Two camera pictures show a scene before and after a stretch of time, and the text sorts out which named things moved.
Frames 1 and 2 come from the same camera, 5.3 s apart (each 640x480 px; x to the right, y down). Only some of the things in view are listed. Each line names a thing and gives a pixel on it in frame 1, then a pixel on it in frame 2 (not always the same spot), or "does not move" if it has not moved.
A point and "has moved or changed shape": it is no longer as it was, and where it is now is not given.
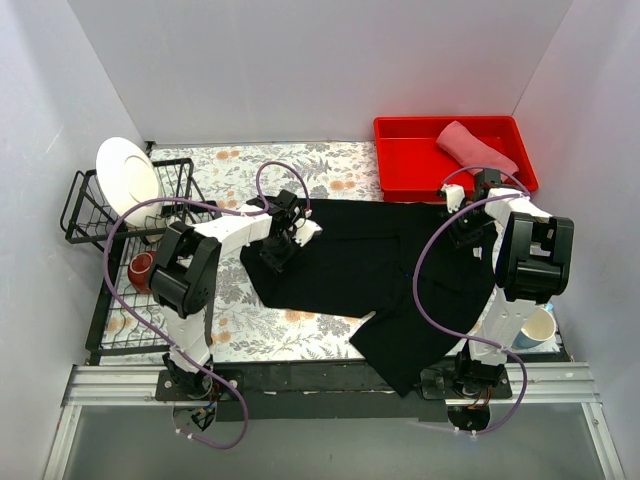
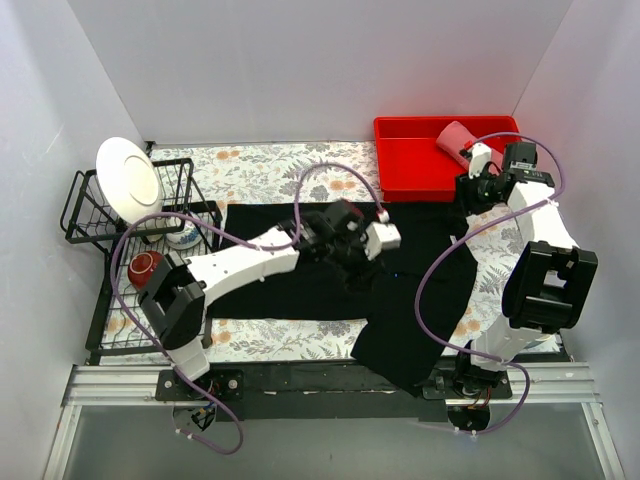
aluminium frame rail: [118, 385] does not move
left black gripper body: [275, 251] → [357, 265]
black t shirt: [405, 262] has moved or changed shape
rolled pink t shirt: [470, 149] does not move
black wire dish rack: [127, 319] does not move
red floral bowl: [140, 268] does not move
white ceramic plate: [129, 179] does not move
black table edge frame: [323, 392] does not move
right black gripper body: [463, 235] → [467, 187]
